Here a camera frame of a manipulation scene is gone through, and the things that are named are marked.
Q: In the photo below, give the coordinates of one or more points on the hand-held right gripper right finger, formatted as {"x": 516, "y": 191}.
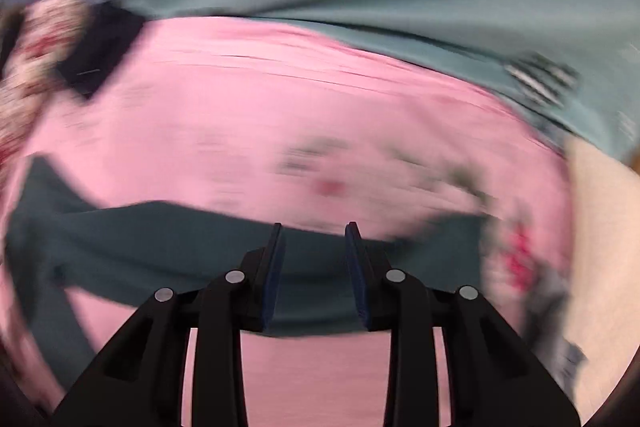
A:
{"x": 359, "y": 287}

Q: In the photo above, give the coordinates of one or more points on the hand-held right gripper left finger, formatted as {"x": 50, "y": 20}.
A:
{"x": 270, "y": 287}

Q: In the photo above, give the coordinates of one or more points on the teal pants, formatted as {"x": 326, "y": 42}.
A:
{"x": 150, "y": 247}

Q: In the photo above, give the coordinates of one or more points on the person's left forearm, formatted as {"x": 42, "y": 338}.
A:
{"x": 45, "y": 42}

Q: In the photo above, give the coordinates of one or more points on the pink floral blanket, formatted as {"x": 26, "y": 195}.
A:
{"x": 225, "y": 117}

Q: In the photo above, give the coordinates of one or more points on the dark cloth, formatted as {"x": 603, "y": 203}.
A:
{"x": 557, "y": 322}

